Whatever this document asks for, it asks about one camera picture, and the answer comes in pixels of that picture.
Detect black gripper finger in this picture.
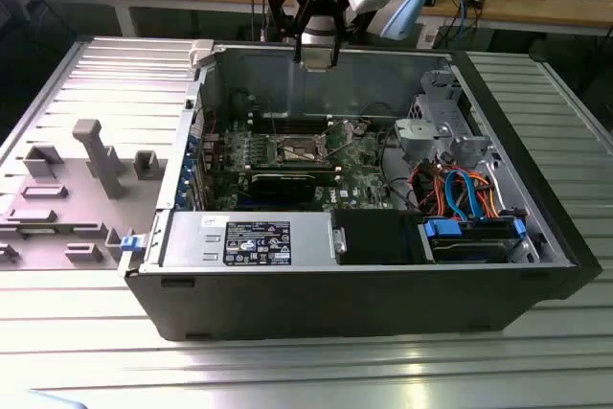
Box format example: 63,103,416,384
329,0,349,69
265,0,317,65

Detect silver green CPU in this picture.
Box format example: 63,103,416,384
302,50,333,74

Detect CPU socket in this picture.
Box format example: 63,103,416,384
266,133,332,165

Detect black plastic cover box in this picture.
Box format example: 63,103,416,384
330,210,425,266

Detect pale grey case latch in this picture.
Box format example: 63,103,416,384
188,38,216,71

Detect grey metal drive cage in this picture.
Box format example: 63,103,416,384
393,68,504,175

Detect green motherboard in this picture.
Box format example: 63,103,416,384
200,114,398,213

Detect black graphics card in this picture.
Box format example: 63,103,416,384
248,170,317,204

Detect silver power supply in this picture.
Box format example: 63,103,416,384
161,211,336,269

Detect hard disk blue carrier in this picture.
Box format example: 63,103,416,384
420,216,528,264

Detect black PC case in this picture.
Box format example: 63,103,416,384
117,37,603,343

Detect grey parts rack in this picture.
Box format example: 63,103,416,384
0,119,169,272

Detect blue flat wire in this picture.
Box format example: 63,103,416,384
443,167,489,223

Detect orange wire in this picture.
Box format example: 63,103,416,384
411,162,502,218

